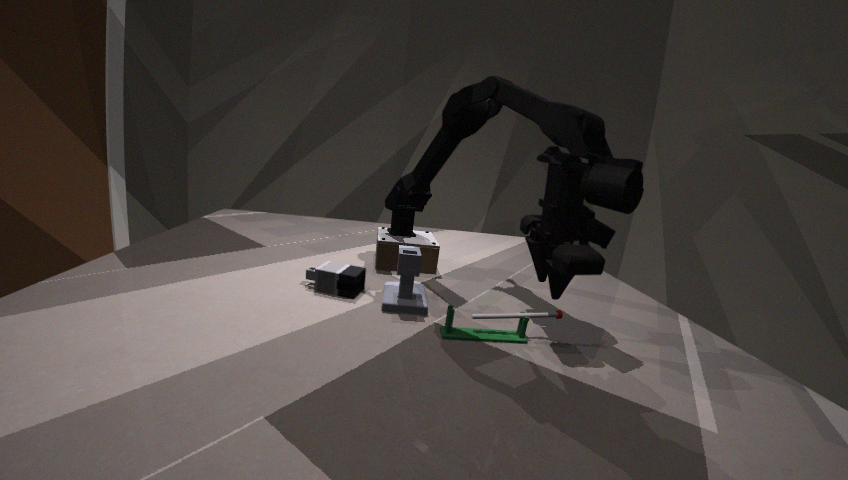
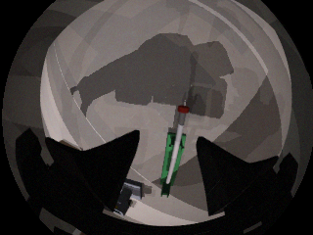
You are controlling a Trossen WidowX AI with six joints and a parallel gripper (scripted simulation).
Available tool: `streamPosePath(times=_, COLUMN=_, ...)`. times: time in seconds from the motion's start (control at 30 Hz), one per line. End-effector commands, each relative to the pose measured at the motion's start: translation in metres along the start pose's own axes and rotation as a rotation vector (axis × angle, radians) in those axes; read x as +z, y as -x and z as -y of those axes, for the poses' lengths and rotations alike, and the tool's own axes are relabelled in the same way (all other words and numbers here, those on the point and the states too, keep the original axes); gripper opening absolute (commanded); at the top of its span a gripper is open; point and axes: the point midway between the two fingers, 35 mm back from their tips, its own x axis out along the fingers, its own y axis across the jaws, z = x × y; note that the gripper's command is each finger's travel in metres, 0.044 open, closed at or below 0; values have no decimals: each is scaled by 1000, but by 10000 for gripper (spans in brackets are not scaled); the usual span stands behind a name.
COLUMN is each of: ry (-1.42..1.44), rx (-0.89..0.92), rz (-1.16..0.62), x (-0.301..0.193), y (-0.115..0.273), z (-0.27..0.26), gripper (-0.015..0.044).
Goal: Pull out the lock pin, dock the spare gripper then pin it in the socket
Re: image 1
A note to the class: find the grey pin with red head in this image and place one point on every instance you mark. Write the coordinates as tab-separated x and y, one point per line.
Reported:
557	314

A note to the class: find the green u-shaped bracket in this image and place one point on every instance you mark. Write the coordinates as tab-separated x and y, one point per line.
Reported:
483	335

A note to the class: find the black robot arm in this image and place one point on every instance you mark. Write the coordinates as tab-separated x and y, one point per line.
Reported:
606	181

